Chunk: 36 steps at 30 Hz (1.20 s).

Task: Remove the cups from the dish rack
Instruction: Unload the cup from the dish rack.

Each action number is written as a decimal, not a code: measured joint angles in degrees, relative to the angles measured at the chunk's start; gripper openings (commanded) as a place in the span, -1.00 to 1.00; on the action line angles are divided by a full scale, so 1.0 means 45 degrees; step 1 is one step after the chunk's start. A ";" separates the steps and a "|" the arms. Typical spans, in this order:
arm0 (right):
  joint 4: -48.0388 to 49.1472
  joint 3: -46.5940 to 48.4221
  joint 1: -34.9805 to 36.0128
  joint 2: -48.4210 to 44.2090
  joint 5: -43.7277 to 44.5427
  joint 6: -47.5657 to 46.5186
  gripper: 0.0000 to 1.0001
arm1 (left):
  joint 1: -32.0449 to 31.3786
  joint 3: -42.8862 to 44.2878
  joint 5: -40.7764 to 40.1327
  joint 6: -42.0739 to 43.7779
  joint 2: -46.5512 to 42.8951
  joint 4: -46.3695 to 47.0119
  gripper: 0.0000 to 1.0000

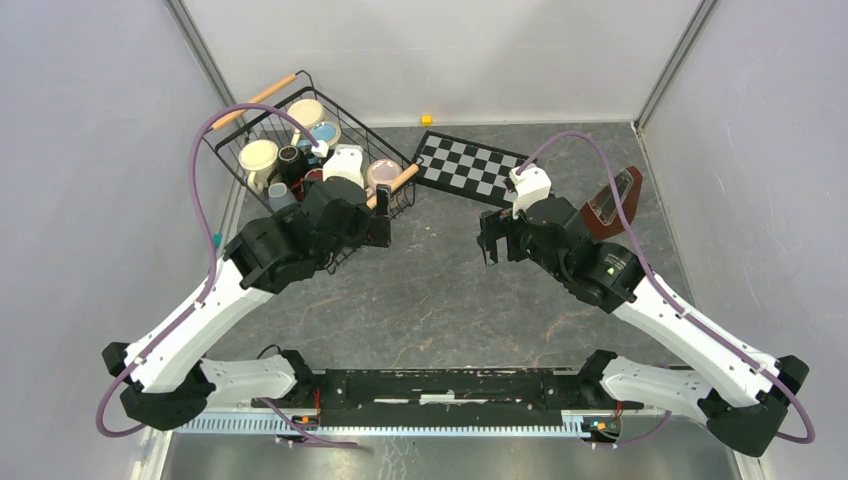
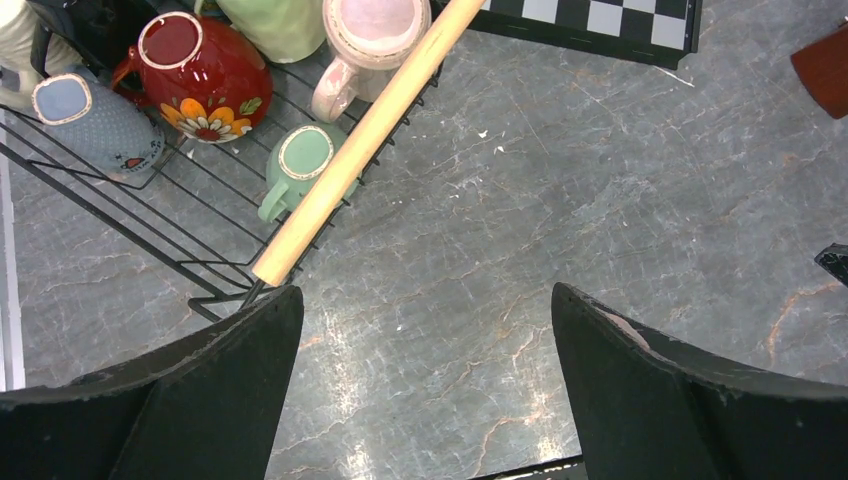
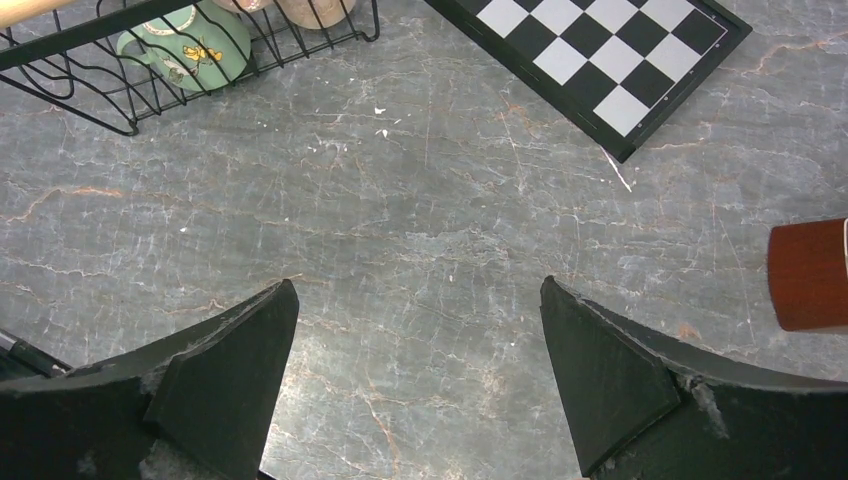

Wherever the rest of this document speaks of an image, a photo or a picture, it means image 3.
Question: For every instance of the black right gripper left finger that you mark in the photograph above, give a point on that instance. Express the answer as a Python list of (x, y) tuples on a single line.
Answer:
[(196, 404)]

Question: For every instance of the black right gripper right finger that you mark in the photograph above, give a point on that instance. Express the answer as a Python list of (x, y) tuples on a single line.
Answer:
[(644, 405)]

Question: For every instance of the small green teacup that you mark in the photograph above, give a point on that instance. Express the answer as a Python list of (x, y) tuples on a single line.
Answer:
[(197, 47)]

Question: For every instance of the pink iridescent mug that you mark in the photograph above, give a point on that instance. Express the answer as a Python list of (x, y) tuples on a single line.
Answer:
[(316, 13)]

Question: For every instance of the brown wooden metronome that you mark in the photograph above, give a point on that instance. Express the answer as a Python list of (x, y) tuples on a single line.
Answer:
[(807, 276)]

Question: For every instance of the black white chessboard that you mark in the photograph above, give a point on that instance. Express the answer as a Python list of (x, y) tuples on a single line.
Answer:
[(617, 69)]

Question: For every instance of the red floral mug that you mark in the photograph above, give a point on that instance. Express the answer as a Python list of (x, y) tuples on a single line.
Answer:
[(243, 6)]

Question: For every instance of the black wire dish rack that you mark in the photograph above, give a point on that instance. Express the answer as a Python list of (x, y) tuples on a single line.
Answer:
[(116, 63)]

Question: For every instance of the right wooden rack handle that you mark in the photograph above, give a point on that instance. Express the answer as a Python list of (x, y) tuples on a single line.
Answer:
[(13, 12)]

